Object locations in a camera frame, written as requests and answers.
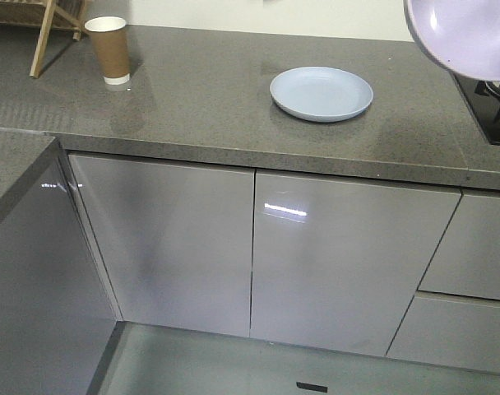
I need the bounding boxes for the purple plastic bowl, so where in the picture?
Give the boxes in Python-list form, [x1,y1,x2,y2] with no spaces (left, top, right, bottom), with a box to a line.
[403,1,500,81]

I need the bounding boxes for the light blue plastic plate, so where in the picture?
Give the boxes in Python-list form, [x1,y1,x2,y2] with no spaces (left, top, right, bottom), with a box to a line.
[270,67,373,123]

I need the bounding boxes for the brown paper cup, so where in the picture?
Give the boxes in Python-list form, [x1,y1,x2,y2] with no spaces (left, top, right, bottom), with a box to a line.
[84,16,131,86]

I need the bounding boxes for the left grey cabinet door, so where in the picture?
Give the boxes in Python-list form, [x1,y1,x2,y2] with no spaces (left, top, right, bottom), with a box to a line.
[70,154,254,337]

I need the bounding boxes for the grey cabinet door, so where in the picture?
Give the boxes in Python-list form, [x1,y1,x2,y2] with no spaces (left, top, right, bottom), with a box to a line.
[250,172,461,356]
[70,154,254,337]

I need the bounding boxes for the middle grey cabinet door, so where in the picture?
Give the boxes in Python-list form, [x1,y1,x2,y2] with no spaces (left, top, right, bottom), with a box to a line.
[250,172,461,356]

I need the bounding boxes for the upper grey drawer front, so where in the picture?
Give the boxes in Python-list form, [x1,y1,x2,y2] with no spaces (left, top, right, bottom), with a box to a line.
[419,192,500,300]

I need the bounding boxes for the grey drawer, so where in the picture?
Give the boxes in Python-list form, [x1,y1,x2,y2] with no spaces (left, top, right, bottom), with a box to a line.
[387,292,500,374]
[419,192,500,300]

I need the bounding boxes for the grey side cabinet doors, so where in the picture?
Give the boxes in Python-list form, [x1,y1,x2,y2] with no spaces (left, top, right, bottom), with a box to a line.
[0,160,116,394]

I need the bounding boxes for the black gas stove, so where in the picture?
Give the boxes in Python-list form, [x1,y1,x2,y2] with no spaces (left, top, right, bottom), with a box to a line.
[454,74,500,146]

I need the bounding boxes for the lower grey drawer front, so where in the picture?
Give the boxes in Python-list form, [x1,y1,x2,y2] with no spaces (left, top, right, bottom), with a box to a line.
[387,292,500,374]

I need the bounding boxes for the wooden rack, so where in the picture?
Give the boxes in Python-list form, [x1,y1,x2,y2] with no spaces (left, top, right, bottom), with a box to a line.
[0,0,90,78]

